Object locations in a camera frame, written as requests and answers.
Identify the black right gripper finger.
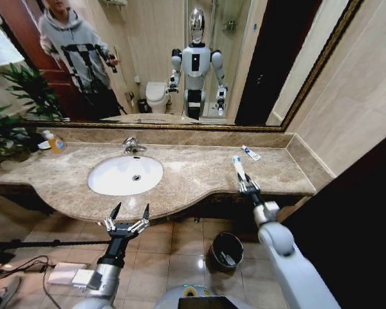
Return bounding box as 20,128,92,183
244,174,261,192
236,173,248,194

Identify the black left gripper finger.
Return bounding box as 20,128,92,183
128,203,151,233
103,202,122,232

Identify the white blue toothbrush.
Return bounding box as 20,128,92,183
232,155,246,183

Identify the white oval sink basin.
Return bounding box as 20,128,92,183
87,154,164,196

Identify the trash piece in bin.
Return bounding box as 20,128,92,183
219,250,239,267

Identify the chrome sink faucet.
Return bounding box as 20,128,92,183
122,136,148,156

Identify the black round trash bin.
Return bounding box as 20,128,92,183
210,232,245,273

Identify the white toothpaste tube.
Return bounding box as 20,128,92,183
241,144,262,162

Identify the flat white box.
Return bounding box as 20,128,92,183
47,261,91,288

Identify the white robot front shell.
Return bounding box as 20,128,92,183
152,283,255,309

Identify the orange hand soap bottle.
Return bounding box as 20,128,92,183
42,129,67,154

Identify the dark wooden door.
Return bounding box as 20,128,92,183
281,127,386,309

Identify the green potted plant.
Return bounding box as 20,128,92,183
0,62,66,164

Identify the thick black cable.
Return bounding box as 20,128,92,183
0,238,112,249

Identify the thin black cable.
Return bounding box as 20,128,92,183
0,255,68,309

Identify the large dark-framed wall mirror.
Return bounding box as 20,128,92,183
0,0,365,133

